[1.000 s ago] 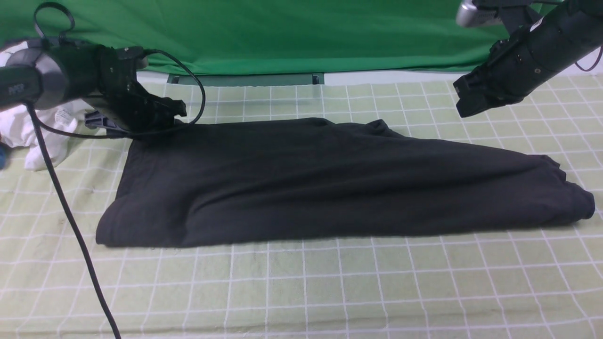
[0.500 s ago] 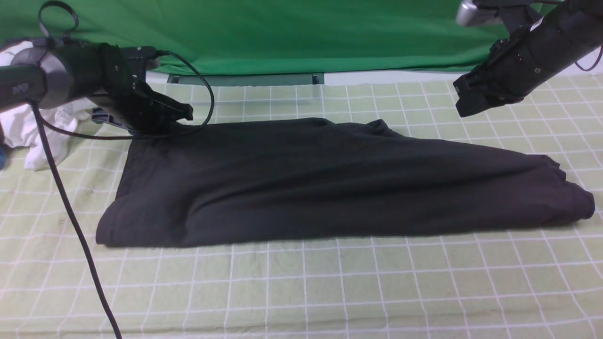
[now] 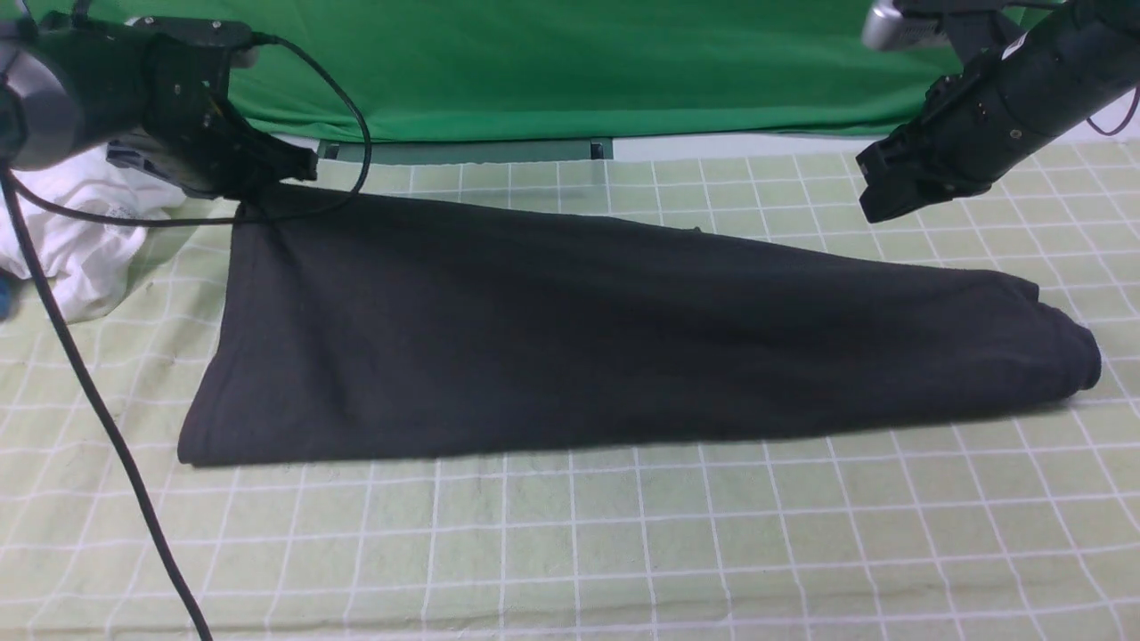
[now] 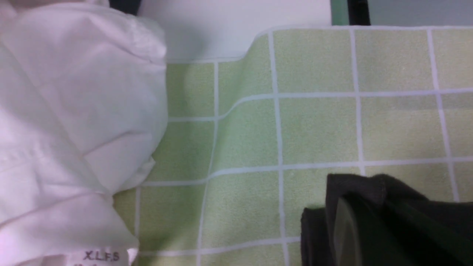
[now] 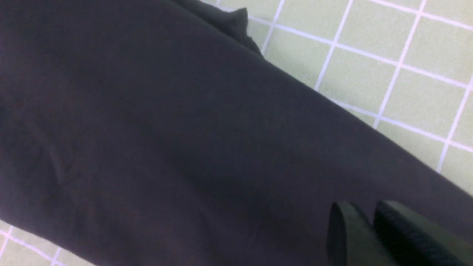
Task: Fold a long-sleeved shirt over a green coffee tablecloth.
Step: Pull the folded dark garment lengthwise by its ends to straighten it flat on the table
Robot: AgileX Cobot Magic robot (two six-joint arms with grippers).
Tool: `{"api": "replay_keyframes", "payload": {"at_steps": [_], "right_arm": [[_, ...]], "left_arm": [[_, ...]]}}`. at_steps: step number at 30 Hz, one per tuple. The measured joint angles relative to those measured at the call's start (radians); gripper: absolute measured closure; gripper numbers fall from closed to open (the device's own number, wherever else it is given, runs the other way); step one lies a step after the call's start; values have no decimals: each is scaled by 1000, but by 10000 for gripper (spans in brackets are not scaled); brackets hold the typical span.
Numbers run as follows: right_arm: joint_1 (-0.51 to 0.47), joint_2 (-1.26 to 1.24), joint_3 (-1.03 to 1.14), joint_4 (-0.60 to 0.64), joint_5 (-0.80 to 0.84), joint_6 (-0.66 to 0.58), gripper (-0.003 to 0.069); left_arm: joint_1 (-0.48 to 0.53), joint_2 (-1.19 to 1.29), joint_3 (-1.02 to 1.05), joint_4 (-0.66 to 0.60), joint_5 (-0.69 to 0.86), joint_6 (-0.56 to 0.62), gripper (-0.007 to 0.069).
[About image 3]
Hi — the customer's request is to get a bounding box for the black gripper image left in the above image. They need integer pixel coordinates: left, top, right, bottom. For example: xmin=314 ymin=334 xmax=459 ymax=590
xmin=107 ymin=26 xmax=318 ymax=200

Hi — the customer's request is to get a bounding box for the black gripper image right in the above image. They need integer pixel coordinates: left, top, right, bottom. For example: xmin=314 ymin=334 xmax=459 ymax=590
xmin=855 ymin=18 xmax=1137 ymax=224

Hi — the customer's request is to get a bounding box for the dark gray long-sleeved shirt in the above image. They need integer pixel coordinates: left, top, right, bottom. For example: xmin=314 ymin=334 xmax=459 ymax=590
xmin=176 ymin=185 xmax=1101 ymax=466

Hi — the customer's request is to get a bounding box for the white crumpled shirt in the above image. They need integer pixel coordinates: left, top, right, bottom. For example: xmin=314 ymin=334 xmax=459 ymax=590
xmin=16 ymin=145 xmax=186 ymax=323

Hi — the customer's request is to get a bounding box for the blue object at left edge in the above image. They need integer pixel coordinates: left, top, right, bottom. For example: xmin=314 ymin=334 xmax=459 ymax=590
xmin=0 ymin=275 xmax=15 ymax=321

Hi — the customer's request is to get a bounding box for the green backdrop cloth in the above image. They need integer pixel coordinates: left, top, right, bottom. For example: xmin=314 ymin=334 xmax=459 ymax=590
xmin=90 ymin=1 xmax=960 ymax=141

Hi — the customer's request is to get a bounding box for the light green checkered tablecloth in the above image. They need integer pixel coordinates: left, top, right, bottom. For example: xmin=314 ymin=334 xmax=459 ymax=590
xmin=0 ymin=141 xmax=1140 ymax=641

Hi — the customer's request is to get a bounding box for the dark green metal base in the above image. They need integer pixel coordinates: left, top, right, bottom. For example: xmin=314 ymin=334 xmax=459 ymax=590
xmin=371 ymin=138 xmax=614 ymax=167

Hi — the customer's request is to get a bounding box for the gray wrist camera image left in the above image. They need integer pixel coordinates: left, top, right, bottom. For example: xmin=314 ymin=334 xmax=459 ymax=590
xmin=125 ymin=16 xmax=259 ymax=68

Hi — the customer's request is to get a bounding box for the black cable image left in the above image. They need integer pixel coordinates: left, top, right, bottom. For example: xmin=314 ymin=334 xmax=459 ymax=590
xmin=3 ymin=31 xmax=373 ymax=640

